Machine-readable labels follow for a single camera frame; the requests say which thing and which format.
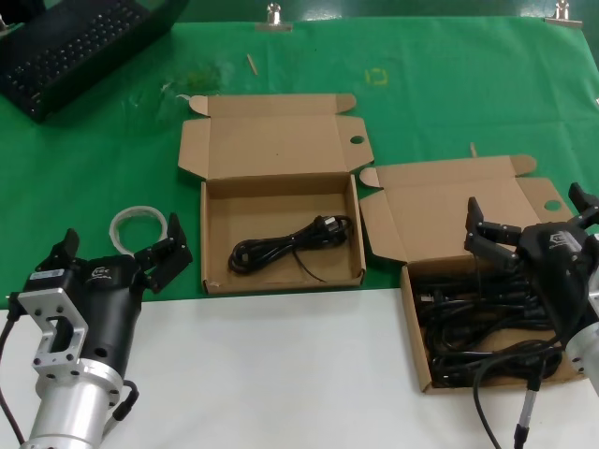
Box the green table cloth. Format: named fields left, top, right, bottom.
left=0, top=16, right=599, bottom=311

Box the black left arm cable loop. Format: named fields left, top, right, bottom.
left=108, top=378, right=141, bottom=437

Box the open brown cardboard box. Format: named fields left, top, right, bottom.
left=358, top=153, right=584, bottom=396
left=177, top=92, right=377, bottom=296

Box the clear tape roll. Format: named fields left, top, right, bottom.
left=108, top=203, right=169, bottom=256

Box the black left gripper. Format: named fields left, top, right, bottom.
left=37, top=212, right=195, bottom=376

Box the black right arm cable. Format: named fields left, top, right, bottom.
left=471, top=336, right=565, bottom=449

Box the black laptop keyboard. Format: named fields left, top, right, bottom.
left=0, top=0, right=191, bottom=124

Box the silver metal binder clip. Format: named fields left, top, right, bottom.
left=255, top=2, right=294, bottom=34
left=543, top=0, right=584, bottom=27

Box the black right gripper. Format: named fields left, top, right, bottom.
left=463, top=182, right=599, bottom=339

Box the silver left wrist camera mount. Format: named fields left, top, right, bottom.
left=17, top=268, right=91, bottom=378

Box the black power cable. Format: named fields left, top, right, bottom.
left=427, top=326, right=565, bottom=390
left=228, top=213, right=354, bottom=284
left=411, top=264, right=556, bottom=339

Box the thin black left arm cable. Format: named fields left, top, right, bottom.
left=0, top=290, right=25, bottom=446

